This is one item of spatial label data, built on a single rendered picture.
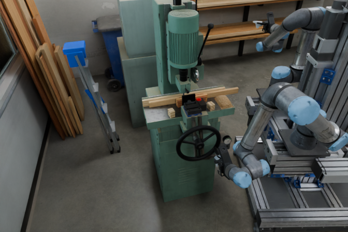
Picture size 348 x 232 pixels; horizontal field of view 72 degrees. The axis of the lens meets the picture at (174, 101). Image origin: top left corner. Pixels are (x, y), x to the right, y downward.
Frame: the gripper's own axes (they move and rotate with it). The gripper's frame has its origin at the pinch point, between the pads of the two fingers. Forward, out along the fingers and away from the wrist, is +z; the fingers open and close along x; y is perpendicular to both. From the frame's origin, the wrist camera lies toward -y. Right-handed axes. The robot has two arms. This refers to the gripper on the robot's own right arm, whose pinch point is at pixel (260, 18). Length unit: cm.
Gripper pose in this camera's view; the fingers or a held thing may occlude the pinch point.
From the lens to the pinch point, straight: 234.5
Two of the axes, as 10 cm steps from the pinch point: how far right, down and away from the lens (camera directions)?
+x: 9.5, -2.7, 1.1
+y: 1.5, 7.9, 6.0
